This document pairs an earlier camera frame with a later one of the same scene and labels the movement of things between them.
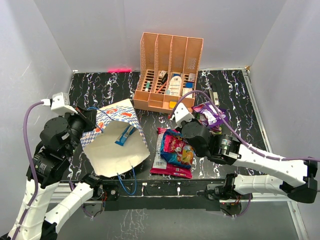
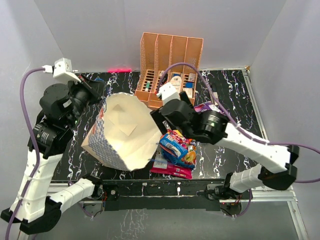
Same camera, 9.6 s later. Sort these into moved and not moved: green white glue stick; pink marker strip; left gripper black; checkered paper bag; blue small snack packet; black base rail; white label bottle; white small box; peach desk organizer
Moved: blue small snack packet; checkered paper bag; left gripper black
Not moved: green white glue stick; black base rail; pink marker strip; peach desk organizer; white small box; white label bottle
